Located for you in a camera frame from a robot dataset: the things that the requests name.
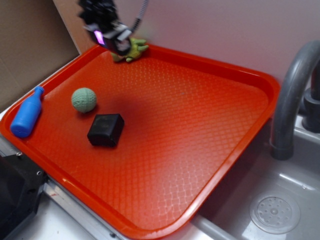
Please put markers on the green plush frog toy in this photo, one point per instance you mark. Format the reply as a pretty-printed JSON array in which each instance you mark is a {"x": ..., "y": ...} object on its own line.
[{"x": 138, "y": 46}]

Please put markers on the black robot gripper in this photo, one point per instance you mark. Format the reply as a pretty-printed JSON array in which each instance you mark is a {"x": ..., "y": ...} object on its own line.
[{"x": 102, "y": 23}]

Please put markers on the dark grey faucet handle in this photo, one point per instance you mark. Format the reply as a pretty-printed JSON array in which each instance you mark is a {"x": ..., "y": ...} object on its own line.
[{"x": 311, "y": 100}]

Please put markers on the orange plastic tray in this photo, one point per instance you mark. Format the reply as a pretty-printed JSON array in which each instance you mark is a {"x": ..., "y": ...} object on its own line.
[{"x": 187, "y": 120}]

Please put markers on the green textured ball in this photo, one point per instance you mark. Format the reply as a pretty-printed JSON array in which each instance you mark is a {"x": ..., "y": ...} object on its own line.
[{"x": 84, "y": 100}]

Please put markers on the light wooden board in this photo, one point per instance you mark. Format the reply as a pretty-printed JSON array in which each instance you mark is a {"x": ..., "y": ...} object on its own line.
[{"x": 69, "y": 11}]

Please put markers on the blue plastic bottle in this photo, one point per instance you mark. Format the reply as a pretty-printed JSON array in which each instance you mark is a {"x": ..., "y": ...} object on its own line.
[{"x": 27, "y": 114}]

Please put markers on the black rectangular block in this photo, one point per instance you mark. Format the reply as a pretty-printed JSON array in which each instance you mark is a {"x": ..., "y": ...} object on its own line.
[{"x": 106, "y": 130}]

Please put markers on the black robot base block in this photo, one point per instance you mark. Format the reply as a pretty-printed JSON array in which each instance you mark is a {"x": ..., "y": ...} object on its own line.
[{"x": 21, "y": 186}]

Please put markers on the grey curved faucet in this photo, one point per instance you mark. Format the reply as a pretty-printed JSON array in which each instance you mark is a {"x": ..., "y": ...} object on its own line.
[{"x": 297, "y": 80}]

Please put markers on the grey toy sink basin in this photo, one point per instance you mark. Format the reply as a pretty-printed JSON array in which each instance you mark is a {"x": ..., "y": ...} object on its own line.
[{"x": 225, "y": 214}]

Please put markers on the round sink drain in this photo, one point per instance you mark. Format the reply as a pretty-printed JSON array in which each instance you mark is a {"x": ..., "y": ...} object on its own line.
[{"x": 274, "y": 212}]

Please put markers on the brown cardboard panel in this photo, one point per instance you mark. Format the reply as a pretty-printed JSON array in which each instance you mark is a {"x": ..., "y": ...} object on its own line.
[{"x": 34, "y": 43}]

